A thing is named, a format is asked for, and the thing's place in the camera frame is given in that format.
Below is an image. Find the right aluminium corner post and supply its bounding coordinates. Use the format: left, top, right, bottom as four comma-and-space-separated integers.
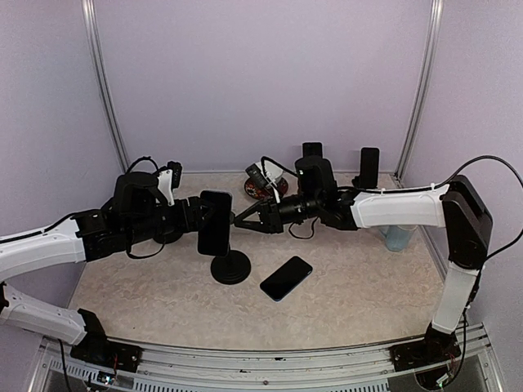
395, 0, 445, 183

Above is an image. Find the black phone white edge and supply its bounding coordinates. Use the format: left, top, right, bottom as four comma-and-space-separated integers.
198, 190, 232, 256

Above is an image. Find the aluminium front rail frame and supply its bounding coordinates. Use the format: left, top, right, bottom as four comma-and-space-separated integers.
27, 324, 506, 391

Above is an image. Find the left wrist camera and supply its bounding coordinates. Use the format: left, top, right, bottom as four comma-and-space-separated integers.
157, 161, 182, 207

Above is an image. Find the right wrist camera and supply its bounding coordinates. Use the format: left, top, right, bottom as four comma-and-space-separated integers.
244, 159, 289, 200

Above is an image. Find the red patterned saucer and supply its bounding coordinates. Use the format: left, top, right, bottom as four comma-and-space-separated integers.
244, 178, 289, 200

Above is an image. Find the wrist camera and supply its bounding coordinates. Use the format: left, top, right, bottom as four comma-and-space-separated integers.
244, 159, 289, 200
157, 161, 182, 207

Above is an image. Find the light blue mug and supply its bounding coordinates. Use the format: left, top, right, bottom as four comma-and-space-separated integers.
379, 225, 417, 252

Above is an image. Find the tall black phone stand rear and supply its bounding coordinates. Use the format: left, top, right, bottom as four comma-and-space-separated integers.
153, 232, 183, 245

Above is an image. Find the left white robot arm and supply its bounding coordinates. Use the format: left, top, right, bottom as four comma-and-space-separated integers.
1, 167, 216, 363

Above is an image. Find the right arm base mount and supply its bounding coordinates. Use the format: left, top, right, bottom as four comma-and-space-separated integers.
389, 334, 462, 372

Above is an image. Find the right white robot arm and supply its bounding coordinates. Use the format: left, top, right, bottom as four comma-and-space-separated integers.
234, 155, 493, 363

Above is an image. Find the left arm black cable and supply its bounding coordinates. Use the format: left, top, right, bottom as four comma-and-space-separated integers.
122, 156, 164, 261

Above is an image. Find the tall black phone stand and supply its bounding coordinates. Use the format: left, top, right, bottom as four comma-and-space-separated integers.
210, 250, 251, 285
153, 232, 183, 245

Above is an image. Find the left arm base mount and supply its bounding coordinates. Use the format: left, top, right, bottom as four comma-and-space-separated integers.
70, 338, 142, 373

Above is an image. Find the white ceramic bowl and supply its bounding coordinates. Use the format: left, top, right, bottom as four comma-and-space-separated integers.
246, 161, 284, 189

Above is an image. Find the aluminium corner post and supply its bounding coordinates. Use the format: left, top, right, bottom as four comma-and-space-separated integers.
81, 0, 130, 172
395, 0, 445, 183

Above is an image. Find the black phone blue edge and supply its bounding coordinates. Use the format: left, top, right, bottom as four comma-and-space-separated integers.
259, 256, 313, 302

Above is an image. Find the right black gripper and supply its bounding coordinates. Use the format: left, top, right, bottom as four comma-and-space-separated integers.
233, 192, 321, 234

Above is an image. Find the tall black phone stand front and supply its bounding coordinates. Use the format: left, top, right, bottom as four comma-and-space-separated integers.
210, 250, 251, 285

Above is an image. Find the left aluminium corner post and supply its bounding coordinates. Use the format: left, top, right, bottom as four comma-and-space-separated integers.
81, 0, 130, 172

